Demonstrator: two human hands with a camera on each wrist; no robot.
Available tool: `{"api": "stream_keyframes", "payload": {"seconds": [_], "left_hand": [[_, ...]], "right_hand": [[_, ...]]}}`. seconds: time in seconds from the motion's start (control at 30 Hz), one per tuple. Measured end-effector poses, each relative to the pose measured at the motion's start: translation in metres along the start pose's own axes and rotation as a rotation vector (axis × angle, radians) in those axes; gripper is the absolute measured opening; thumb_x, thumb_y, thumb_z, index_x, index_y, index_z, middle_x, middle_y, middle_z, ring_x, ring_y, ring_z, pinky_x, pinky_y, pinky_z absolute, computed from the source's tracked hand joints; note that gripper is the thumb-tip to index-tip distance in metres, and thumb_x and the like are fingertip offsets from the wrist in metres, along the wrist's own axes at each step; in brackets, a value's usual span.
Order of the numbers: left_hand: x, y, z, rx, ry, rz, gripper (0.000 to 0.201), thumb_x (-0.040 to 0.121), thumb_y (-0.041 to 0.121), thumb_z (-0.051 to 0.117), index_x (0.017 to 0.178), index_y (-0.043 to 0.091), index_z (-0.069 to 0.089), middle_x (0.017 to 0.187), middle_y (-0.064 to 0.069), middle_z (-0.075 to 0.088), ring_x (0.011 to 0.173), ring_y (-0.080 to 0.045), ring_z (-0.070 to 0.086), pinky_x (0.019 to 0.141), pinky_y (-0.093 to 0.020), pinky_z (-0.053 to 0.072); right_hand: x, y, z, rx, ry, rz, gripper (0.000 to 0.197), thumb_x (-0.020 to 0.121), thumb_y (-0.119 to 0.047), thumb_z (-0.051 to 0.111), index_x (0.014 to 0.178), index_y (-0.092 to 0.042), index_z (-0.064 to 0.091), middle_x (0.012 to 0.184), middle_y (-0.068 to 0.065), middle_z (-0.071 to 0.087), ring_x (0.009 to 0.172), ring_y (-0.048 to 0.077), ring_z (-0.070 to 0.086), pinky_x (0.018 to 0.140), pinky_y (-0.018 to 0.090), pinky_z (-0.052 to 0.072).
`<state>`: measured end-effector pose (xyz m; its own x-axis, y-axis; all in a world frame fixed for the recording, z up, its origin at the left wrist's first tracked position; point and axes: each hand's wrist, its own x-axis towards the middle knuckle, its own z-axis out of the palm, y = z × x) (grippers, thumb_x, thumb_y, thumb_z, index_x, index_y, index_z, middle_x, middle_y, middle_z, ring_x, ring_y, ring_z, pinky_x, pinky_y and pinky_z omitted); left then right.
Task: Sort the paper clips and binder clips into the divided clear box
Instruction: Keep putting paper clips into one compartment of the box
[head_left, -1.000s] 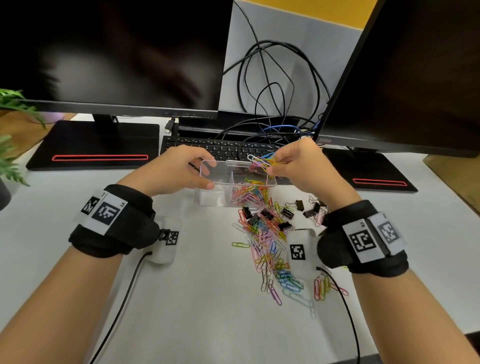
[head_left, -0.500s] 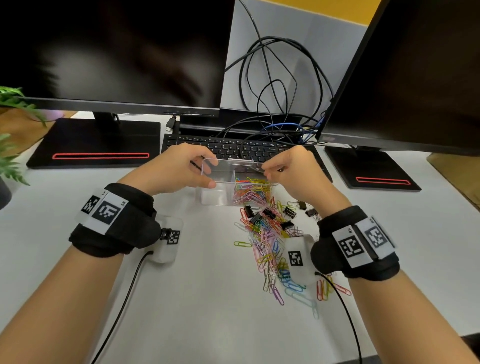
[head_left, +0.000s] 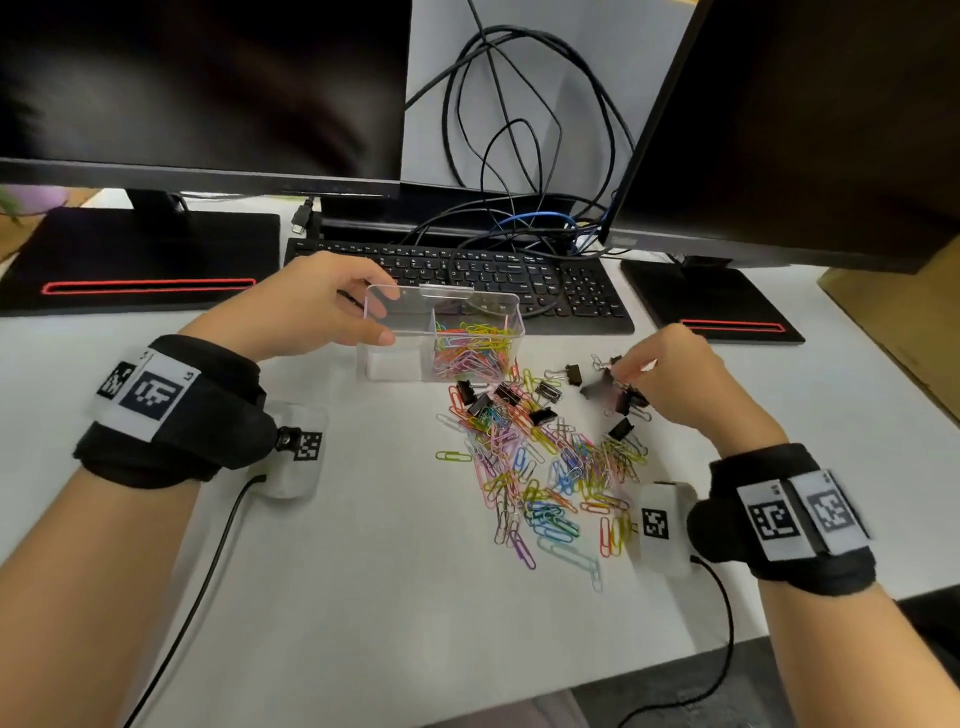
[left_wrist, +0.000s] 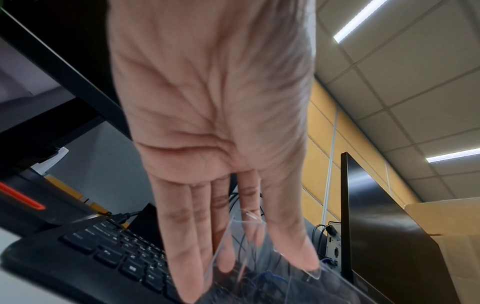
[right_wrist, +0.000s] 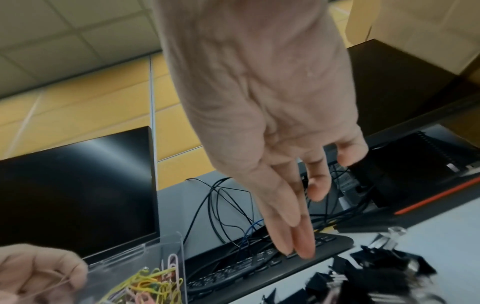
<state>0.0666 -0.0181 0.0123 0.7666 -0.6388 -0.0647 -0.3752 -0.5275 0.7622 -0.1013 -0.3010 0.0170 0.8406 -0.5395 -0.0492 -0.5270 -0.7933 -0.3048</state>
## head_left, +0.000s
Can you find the black computer monitor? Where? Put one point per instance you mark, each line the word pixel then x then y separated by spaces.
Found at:
pixel 187 75
pixel 810 127

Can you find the heap of sorted paper clips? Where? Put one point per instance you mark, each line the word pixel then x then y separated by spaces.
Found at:
pixel 472 352

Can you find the grey desk partition panel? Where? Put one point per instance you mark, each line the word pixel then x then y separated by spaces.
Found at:
pixel 427 150

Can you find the black monitor stand red stripe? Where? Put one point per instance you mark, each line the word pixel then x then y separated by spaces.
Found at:
pixel 705 300
pixel 150 247

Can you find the person's right hand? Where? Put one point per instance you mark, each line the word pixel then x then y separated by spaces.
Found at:
pixel 690 382

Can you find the pile of colourful paper clips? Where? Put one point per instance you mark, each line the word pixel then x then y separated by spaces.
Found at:
pixel 540 480

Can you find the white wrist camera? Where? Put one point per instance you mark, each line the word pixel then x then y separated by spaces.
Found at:
pixel 289 480
pixel 660 555

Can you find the single green paper clip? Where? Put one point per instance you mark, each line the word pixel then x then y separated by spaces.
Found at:
pixel 454 456

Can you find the clear plastic divided box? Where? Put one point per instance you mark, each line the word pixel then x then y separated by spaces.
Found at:
pixel 394 330

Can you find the black keyboard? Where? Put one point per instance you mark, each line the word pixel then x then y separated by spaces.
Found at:
pixel 525 277

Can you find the pile of black binder clips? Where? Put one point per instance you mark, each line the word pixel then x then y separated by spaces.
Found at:
pixel 506 397

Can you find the lilac cup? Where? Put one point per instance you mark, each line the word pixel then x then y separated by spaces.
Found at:
pixel 45 199

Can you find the person's left hand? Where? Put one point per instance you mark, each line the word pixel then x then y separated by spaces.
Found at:
pixel 300 307

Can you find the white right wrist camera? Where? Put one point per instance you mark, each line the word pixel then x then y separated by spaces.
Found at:
pixel 660 555

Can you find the person's left forearm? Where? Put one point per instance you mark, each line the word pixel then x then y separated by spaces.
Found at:
pixel 67 600

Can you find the brown cardboard box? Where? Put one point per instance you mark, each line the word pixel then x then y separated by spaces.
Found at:
pixel 15 240
pixel 907 330

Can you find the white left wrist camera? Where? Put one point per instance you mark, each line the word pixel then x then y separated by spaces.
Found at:
pixel 289 480

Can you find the black usb plug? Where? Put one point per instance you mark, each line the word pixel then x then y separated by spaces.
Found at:
pixel 301 217

